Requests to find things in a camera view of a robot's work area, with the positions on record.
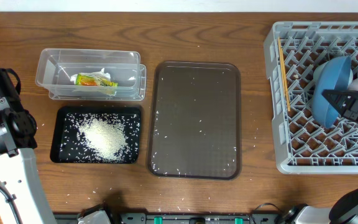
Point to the clear plastic bin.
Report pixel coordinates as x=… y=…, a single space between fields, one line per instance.
x=56 y=66

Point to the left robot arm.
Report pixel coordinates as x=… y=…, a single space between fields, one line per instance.
x=22 y=198

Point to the dark blue plate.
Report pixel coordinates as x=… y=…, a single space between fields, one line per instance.
x=333 y=75

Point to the black plastic tray bin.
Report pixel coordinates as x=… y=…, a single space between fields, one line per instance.
x=57 y=140

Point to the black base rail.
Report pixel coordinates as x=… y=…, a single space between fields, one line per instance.
x=102 y=214

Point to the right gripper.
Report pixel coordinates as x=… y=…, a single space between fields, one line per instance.
x=354 y=106

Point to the white tissue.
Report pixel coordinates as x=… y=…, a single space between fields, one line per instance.
x=100 y=73

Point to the dark brown serving tray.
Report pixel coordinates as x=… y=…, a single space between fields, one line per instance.
x=195 y=124

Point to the grey dishwasher rack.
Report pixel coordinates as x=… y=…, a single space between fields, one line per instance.
x=292 y=51

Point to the light blue bowl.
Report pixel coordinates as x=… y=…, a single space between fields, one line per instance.
x=320 y=68

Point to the yellow green snack wrapper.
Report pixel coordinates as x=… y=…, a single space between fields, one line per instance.
x=93 y=80

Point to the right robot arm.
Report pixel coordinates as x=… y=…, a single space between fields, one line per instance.
x=345 y=210

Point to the pile of white rice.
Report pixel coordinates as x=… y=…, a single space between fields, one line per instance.
x=104 y=138

